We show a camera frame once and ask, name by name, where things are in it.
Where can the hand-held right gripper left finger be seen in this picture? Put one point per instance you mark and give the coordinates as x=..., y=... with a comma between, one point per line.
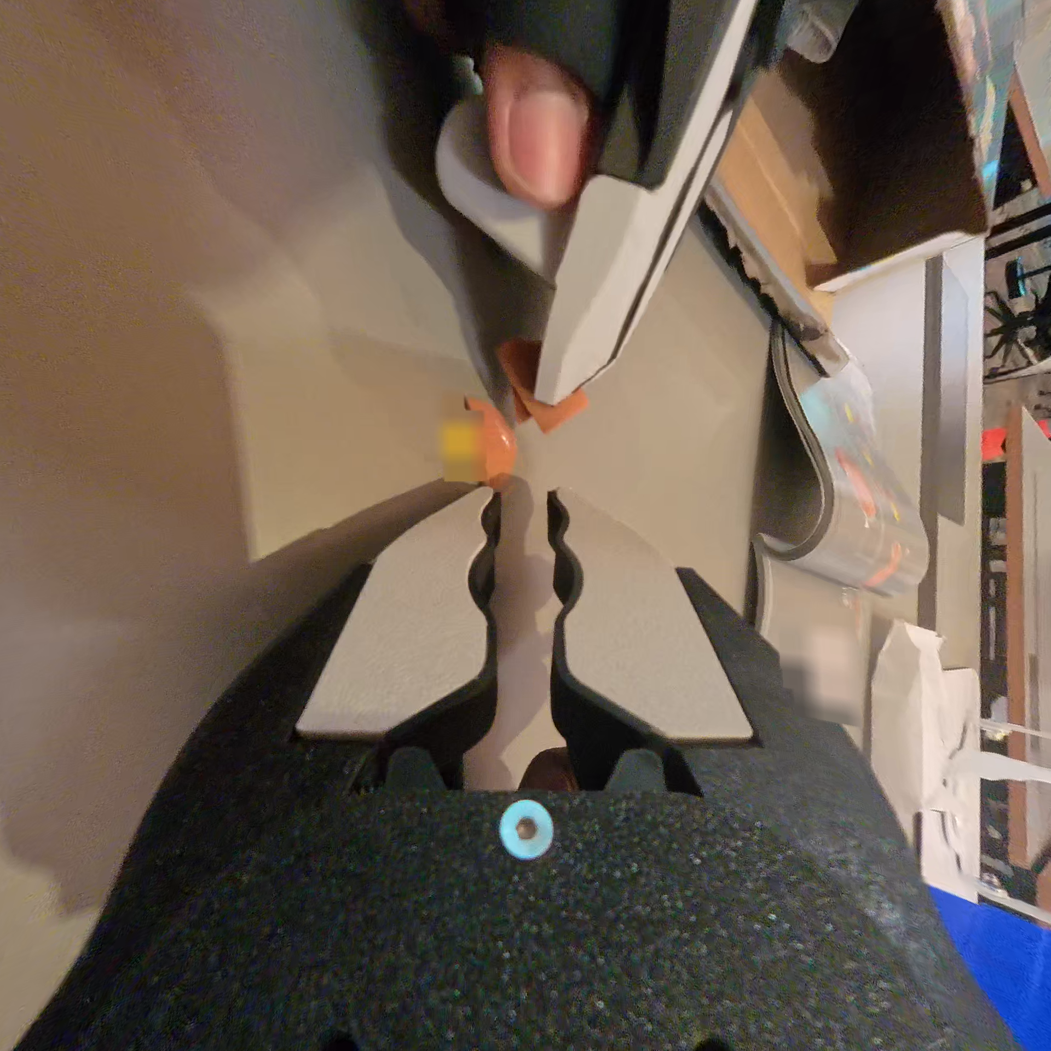
x=403, y=641

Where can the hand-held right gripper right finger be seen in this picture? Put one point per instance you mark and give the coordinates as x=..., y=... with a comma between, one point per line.
x=649, y=641

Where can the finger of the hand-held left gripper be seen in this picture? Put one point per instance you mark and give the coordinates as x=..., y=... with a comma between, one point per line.
x=674, y=197
x=592, y=279

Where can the brown curved brick piece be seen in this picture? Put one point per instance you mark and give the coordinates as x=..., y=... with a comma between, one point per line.
x=485, y=447

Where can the grey desk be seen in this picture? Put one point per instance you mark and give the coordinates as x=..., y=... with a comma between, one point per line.
x=197, y=329

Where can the person's left hand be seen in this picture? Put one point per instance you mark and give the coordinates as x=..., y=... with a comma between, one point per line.
x=539, y=123

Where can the cardboard box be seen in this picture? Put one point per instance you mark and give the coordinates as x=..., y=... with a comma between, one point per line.
x=887, y=148

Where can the grey instruction booklet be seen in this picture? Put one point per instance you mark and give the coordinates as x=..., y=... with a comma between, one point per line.
x=838, y=477

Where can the light grey table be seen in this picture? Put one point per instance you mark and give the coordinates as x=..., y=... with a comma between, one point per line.
x=961, y=427

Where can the row of blue plastic bins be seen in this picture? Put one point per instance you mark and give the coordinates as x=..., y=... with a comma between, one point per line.
x=1002, y=969

